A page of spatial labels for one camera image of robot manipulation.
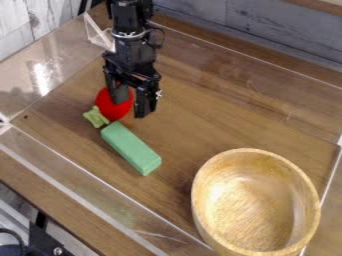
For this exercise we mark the red plush strawberry toy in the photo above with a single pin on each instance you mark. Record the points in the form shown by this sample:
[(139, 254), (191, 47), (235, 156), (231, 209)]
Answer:
[(106, 112)]

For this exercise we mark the wooden bowl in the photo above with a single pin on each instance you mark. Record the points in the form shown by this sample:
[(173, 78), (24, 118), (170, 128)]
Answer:
[(255, 204)]

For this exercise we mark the black clamp with screw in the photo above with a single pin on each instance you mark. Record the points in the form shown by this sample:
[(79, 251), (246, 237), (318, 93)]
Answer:
[(43, 244)]

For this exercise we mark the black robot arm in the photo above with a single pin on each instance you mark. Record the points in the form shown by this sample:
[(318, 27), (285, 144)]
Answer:
[(130, 15)]

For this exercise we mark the green rectangular block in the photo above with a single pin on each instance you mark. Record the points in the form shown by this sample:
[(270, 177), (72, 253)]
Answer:
[(131, 148)]

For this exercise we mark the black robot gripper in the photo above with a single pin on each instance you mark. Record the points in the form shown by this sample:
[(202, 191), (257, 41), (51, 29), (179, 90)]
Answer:
[(128, 67)]

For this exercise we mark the clear acrylic corner bracket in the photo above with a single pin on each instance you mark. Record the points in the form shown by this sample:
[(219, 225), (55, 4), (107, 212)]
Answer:
[(99, 37)]

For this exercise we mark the clear acrylic front barrier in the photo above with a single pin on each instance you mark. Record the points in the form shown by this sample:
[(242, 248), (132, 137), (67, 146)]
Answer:
[(115, 225)]

